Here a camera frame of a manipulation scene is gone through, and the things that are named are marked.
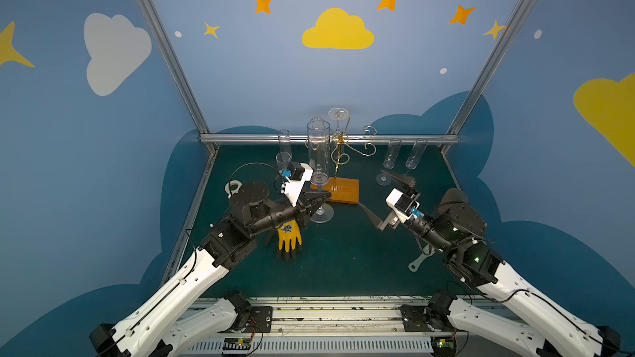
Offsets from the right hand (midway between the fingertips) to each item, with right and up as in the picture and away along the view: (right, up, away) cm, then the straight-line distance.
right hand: (382, 179), depth 58 cm
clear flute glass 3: (-8, +22, +28) cm, 37 cm away
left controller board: (-40, -50, +15) cm, 66 cm away
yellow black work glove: (-26, -21, +33) cm, 47 cm away
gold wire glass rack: (-4, -6, +46) cm, 47 cm away
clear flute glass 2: (+23, +9, +38) cm, 45 cm away
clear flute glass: (+14, +11, +35) cm, 40 cm away
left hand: (-13, -3, +2) cm, 13 cm away
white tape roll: (-54, -6, +50) cm, 74 cm away
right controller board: (+23, -51, +16) cm, 58 cm away
